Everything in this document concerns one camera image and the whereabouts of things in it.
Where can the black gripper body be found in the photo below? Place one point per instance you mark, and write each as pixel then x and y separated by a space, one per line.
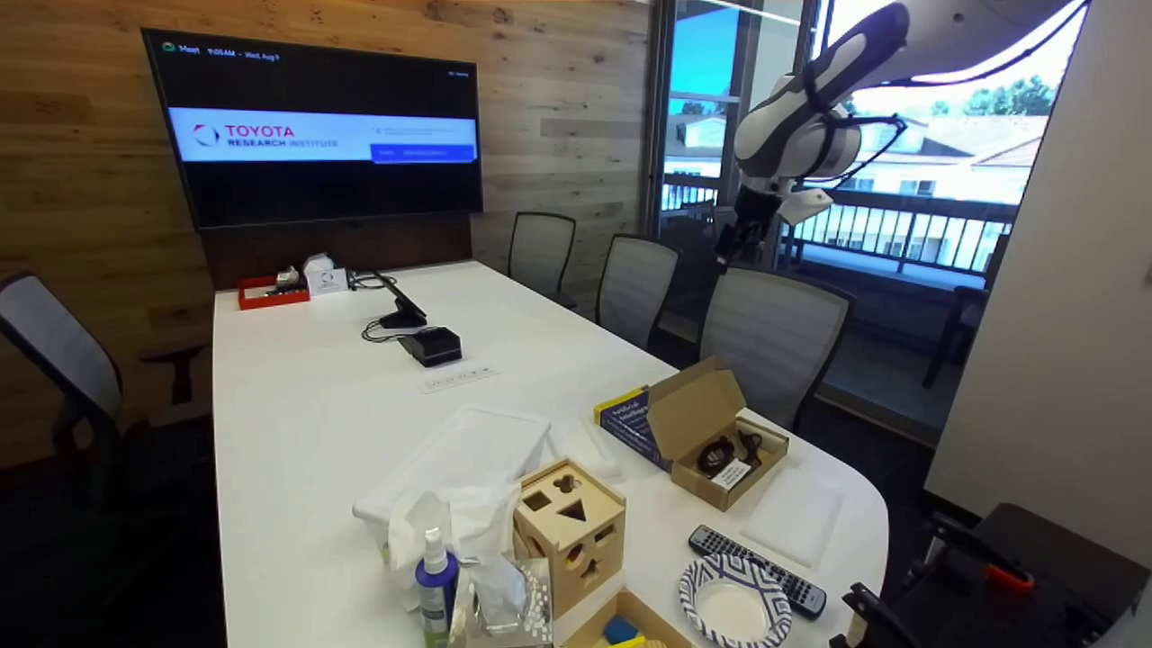
pixel 748 214

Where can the brown cardboard box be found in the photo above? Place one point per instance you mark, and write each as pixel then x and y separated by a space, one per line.
pixel 697 414

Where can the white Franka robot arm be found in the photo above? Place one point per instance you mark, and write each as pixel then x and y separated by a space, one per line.
pixel 799 113

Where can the black item inside box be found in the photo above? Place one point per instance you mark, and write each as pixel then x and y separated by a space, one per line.
pixel 718 456

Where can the black conference speaker box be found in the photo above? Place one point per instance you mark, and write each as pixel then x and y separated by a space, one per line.
pixel 430 346

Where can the white tissue box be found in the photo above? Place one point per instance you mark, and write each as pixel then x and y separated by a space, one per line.
pixel 325 275

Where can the grey mesh office chair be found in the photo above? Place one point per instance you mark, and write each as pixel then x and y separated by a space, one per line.
pixel 633 291
pixel 540 255
pixel 768 337

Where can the balcony metal railing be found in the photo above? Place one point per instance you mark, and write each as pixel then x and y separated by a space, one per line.
pixel 913 227

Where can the blue book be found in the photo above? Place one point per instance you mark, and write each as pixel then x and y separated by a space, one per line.
pixel 630 426

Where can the black tablet on stand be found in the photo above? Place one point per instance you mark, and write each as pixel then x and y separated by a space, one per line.
pixel 403 312

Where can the black remote control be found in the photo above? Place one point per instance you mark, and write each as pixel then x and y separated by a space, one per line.
pixel 768 580

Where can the wooden shape sorter cube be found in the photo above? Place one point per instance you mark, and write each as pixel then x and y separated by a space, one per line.
pixel 576 540

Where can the blue white patterned bowl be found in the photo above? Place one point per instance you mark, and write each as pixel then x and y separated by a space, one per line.
pixel 733 606

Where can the shallow wooden tray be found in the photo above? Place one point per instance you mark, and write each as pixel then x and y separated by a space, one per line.
pixel 596 631

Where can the clear plastic container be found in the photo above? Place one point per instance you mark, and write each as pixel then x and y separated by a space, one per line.
pixel 510 606

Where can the blue spray bottle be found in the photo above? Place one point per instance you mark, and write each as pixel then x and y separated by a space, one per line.
pixel 434 597

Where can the grey office chair with armrest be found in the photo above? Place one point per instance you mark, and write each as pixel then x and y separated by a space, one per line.
pixel 57 346

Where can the wall mounted tv screen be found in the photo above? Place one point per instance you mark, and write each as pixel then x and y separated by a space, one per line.
pixel 312 130

